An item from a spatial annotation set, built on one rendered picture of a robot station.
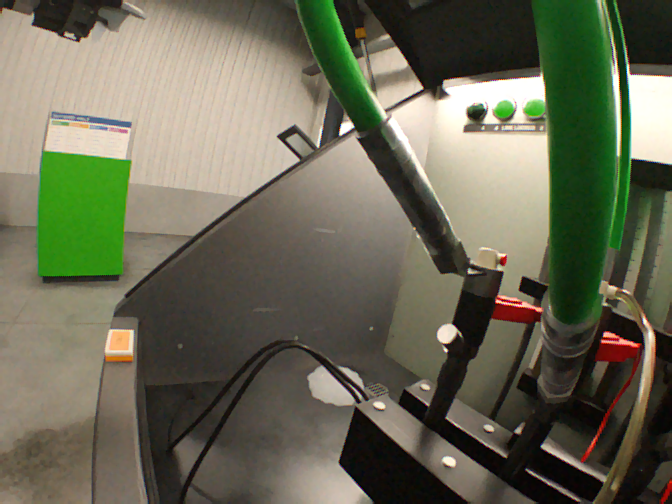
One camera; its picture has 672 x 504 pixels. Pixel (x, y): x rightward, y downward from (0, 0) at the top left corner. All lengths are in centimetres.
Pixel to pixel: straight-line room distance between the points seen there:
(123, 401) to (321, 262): 36
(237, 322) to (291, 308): 9
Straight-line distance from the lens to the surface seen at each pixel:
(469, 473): 24
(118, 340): 36
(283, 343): 24
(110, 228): 334
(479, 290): 21
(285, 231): 45
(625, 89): 37
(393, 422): 25
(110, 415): 28
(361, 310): 59
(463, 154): 59
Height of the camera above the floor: 114
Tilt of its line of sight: 9 degrees down
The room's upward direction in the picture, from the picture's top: 11 degrees clockwise
